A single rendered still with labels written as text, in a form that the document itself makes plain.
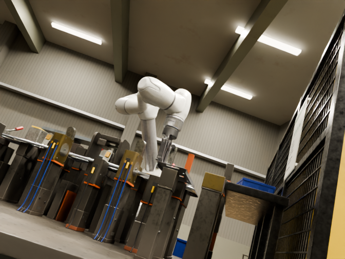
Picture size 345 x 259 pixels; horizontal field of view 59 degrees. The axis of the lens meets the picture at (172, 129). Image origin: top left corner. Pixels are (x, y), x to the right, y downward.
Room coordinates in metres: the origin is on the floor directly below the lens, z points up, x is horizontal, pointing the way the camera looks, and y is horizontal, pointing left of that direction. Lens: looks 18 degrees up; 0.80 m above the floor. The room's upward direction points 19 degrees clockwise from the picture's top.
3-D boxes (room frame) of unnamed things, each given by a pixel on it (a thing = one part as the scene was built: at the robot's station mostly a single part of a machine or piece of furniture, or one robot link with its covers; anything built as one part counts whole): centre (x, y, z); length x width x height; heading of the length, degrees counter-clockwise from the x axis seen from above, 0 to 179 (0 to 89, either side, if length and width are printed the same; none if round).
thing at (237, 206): (1.48, -0.47, 1.01); 0.90 x 0.22 x 0.03; 164
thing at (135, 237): (1.19, -0.01, 0.84); 0.12 x 0.07 x 0.28; 164
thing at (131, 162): (1.21, 0.12, 0.87); 0.12 x 0.07 x 0.35; 164
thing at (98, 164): (1.28, 0.24, 0.84); 0.10 x 0.05 x 0.29; 164
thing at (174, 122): (1.41, 0.00, 1.28); 0.09 x 0.09 x 0.06
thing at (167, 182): (1.00, -0.04, 0.84); 0.05 x 0.05 x 0.29; 74
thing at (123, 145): (1.70, 0.30, 0.94); 0.18 x 0.13 x 0.49; 74
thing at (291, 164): (1.16, -0.50, 1.30); 0.23 x 0.02 x 0.31; 164
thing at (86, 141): (1.92, 0.58, 1.16); 0.37 x 0.14 x 0.02; 74
